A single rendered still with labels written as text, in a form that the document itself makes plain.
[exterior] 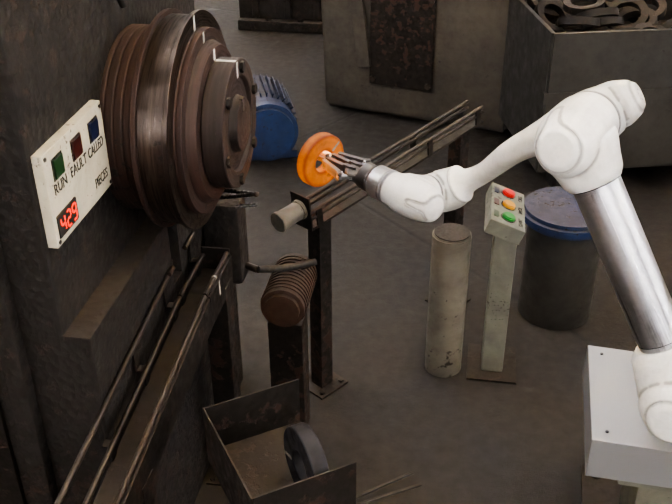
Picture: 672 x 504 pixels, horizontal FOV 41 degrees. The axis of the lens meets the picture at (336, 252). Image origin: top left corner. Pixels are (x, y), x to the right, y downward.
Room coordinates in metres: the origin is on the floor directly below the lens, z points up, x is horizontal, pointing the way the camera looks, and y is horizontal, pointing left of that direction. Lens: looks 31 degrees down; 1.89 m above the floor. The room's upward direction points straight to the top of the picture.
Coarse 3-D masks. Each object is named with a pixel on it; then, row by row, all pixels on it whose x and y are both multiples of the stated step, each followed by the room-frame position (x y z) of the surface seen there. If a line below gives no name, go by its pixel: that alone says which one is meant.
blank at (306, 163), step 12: (324, 132) 2.31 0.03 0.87; (312, 144) 2.25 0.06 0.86; (324, 144) 2.27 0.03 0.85; (336, 144) 2.31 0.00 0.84; (300, 156) 2.24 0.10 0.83; (312, 156) 2.24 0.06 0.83; (300, 168) 2.23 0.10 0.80; (312, 168) 2.24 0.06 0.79; (312, 180) 2.25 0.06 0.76; (324, 180) 2.28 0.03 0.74
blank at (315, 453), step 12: (288, 432) 1.27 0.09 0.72; (300, 432) 1.24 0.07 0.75; (312, 432) 1.24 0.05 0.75; (288, 444) 1.27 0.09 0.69; (300, 444) 1.22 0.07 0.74; (312, 444) 1.21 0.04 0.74; (288, 456) 1.28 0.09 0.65; (300, 456) 1.27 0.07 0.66; (312, 456) 1.19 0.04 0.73; (324, 456) 1.20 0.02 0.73; (300, 468) 1.25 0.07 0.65; (312, 468) 1.18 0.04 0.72; (324, 468) 1.18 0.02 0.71
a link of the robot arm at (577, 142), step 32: (576, 96) 1.73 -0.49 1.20; (544, 128) 1.64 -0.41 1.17; (576, 128) 1.61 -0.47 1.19; (608, 128) 1.66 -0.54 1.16; (544, 160) 1.61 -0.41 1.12; (576, 160) 1.58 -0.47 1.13; (608, 160) 1.61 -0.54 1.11; (576, 192) 1.62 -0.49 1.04; (608, 192) 1.61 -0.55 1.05; (608, 224) 1.59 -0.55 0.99; (640, 224) 1.61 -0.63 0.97; (608, 256) 1.58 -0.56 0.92; (640, 256) 1.56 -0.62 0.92; (640, 288) 1.54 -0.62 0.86; (640, 320) 1.52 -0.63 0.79; (640, 352) 1.52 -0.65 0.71; (640, 384) 1.48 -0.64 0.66
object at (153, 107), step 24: (168, 24) 1.79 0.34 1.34; (192, 24) 1.81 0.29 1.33; (216, 24) 1.97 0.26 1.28; (168, 48) 1.72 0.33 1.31; (144, 72) 1.68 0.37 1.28; (168, 72) 1.66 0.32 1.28; (144, 96) 1.65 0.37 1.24; (168, 96) 1.63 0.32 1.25; (144, 120) 1.62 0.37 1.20; (168, 120) 1.62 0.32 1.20; (144, 144) 1.61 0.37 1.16; (168, 144) 1.60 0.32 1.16; (144, 168) 1.61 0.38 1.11; (168, 168) 1.59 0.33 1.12; (168, 192) 1.60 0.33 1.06; (168, 216) 1.66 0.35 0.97; (192, 216) 1.70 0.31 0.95
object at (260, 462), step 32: (288, 384) 1.42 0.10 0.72; (224, 416) 1.36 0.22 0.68; (256, 416) 1.38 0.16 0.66; (288, 416) 1.41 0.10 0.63; (224, 448) 1.23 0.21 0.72; (256, 448) 1.35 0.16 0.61; (224, 480) 1.24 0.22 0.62; (256, 480) 1.27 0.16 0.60; (288, 480) 1.27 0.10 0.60; (320, 480) 1.16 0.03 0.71; (352, 480) 1.19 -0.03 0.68
